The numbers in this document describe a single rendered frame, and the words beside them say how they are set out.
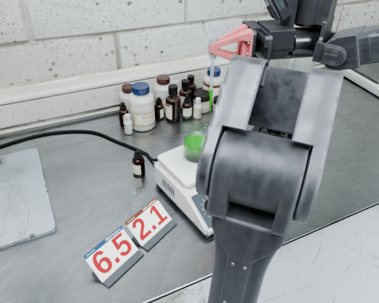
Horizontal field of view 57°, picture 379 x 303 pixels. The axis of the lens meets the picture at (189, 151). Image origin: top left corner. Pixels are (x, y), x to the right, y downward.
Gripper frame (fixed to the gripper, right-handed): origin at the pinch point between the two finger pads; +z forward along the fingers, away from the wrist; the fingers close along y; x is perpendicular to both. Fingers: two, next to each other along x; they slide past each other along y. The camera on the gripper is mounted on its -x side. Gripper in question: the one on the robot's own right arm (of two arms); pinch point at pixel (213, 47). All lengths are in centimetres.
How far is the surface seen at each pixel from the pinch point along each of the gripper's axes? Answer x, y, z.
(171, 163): 24.0, 2.6, 8.8
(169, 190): 29.6, 5.1, 9.9
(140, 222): 30.0, 12.8, 16.7
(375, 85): 30, -37, -68
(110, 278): 32.5, 22.6, 22.8
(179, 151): 24.0, -1.6, 6.5
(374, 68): 29, -47, -74
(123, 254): 31.6, 18.6, 20.5
